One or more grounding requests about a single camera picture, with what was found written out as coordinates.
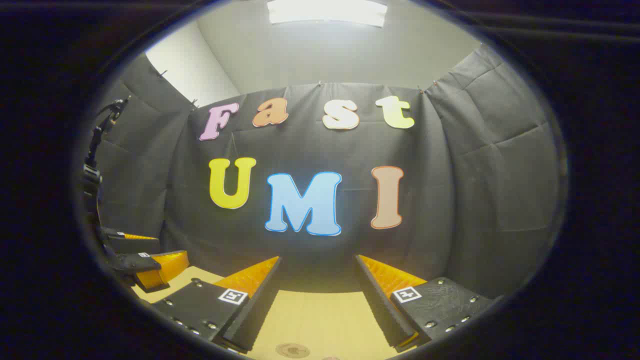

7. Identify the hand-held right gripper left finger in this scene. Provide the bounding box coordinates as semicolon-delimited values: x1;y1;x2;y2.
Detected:
150;256;283;355

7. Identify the round brown coaster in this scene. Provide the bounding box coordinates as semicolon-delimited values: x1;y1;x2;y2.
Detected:
275;342;311;360

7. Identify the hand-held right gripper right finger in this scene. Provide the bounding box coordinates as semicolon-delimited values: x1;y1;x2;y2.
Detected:
354;254;496;353

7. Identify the wooden desktop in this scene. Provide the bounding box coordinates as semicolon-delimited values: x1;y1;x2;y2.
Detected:
131;265;416;360

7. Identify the ceiling light panel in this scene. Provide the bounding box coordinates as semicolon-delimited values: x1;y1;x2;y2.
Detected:
266;0;389;29

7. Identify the black backdrop cloth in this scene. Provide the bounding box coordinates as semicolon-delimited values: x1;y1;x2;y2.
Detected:
95;45;562;301

